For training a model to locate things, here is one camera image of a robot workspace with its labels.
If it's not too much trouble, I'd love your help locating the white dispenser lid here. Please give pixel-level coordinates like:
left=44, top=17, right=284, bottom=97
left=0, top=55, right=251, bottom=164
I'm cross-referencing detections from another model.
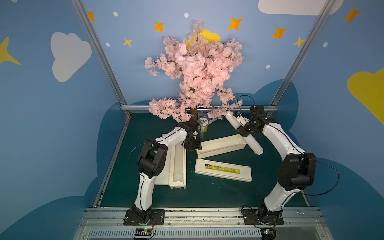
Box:
left=195, top=159, right=252, bottom=183
left=155, top=147, right=172, bottom=186

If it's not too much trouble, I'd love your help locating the plastic wrap roll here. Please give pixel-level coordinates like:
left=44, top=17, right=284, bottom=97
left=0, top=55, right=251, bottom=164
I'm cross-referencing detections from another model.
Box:
left=226, top=111, right=264, bottom=155

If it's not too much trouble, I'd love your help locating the white wrap dispenser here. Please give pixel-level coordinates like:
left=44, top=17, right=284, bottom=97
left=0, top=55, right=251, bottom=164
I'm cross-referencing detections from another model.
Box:
left=196, top=135, right=247, bottom=159
left=169, top=142, right=187, bottom=189

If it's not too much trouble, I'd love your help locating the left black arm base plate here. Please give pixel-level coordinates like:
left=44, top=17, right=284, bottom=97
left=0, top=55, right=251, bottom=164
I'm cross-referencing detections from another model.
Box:
left=123, top=209, right=165, bottom=226

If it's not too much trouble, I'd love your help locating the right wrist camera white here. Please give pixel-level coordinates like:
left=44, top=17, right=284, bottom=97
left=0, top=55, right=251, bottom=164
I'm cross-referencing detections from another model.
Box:
left=236, top=114, right=250, bottom=126

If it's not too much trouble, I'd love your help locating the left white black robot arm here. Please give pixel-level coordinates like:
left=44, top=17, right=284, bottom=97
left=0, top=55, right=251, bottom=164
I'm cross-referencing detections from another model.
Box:
left=131, top=113, right=202, bottom=222

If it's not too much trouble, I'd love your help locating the pink cherry blossom tree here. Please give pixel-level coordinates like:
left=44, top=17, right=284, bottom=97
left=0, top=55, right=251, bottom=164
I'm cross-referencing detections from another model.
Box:
left=145, top=20, right=244, bottom=122

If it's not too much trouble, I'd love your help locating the small circuit board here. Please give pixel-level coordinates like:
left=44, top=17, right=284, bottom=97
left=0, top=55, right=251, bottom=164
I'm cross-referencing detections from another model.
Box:
left=133, top=228, right=155, bottom=240

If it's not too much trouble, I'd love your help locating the small green label can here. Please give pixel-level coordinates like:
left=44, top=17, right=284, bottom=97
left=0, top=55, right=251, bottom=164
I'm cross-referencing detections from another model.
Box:
left=198, top=118, right=209, bottom=133

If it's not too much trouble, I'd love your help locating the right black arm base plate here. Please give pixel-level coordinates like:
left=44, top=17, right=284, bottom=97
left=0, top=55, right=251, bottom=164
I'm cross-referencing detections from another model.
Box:
left=240, top=207, right=284, bottom=226

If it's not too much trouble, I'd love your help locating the aluminium front rail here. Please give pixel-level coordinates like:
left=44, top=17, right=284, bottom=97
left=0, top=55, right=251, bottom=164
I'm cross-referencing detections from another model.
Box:
left=74, top=207, right=333, bottom=240

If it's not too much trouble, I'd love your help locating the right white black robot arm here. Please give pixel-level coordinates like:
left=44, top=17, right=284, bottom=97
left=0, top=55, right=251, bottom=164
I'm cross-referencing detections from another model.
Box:
left=237, top=105, right=317, bottom=223

